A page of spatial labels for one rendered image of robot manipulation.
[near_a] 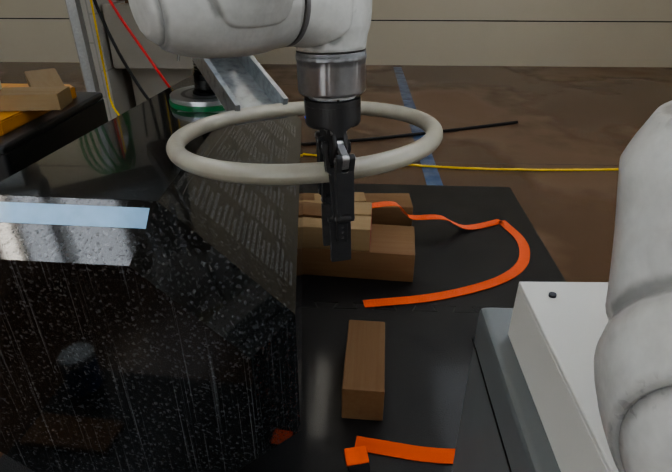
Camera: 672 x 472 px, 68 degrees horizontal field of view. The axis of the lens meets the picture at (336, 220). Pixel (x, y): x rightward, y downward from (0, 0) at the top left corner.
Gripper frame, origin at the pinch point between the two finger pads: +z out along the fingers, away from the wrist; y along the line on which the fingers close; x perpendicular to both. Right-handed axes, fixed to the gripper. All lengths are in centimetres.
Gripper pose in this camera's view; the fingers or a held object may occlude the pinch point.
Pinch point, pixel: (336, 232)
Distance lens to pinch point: 75.0
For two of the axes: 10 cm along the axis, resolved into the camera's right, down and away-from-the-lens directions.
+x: -9.7, 1.3, -2.1
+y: -2.4, -4.1, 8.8
